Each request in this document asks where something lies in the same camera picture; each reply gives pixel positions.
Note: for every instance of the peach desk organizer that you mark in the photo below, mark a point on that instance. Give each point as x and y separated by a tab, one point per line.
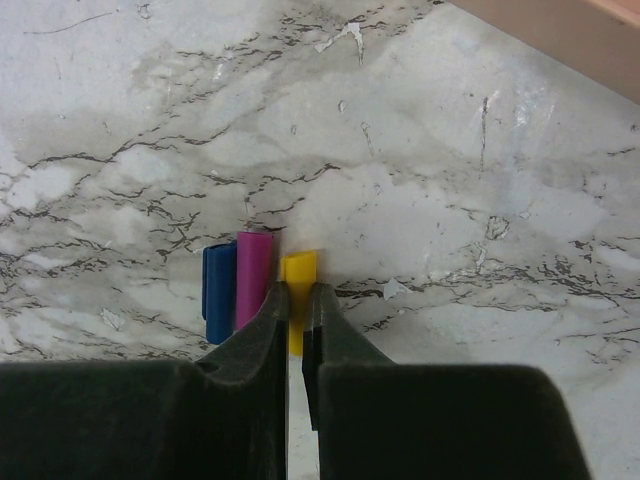
599	39

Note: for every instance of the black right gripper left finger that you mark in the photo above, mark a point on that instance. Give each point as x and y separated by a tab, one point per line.
223	416

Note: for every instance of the yellow pen cap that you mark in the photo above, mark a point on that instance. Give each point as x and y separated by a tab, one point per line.
298	270

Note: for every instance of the blue pen cap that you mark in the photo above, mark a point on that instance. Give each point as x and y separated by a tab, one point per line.
218	291

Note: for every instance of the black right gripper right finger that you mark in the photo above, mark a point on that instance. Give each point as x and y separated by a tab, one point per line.
377	419

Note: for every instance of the purple pen cap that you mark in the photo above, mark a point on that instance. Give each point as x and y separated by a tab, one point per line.
254	252

